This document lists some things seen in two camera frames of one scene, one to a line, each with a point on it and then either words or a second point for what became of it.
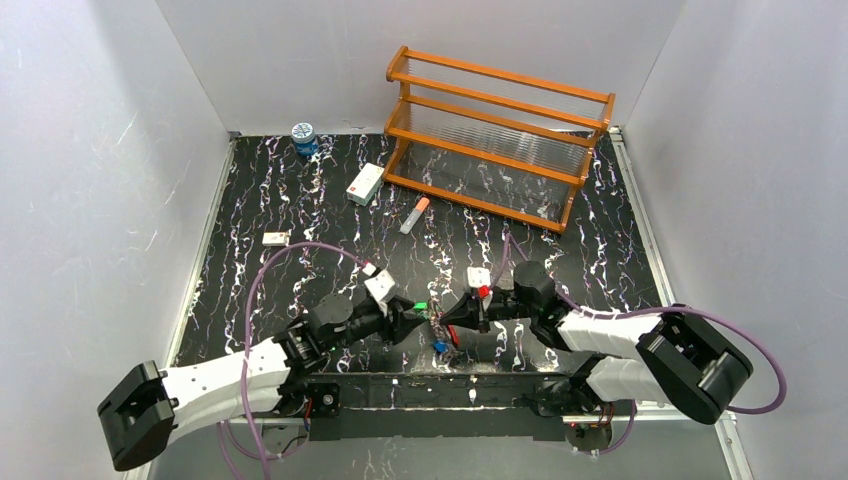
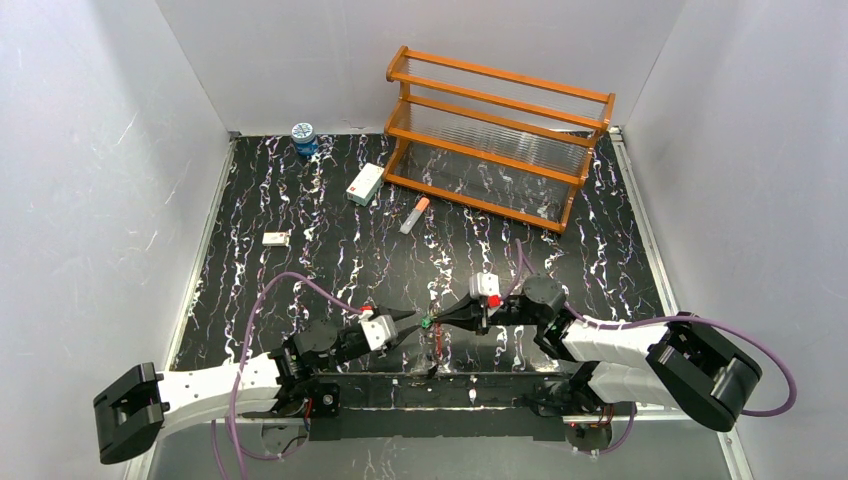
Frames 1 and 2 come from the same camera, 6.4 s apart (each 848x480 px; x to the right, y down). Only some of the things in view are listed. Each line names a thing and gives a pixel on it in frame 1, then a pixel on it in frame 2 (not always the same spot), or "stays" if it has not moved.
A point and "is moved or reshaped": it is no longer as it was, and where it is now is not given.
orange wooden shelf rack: x=505 y=142 stays
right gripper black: x=475 y=313 stays
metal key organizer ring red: x=441 y=330 is moved or reshaped
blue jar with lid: x=303 y=134 stays
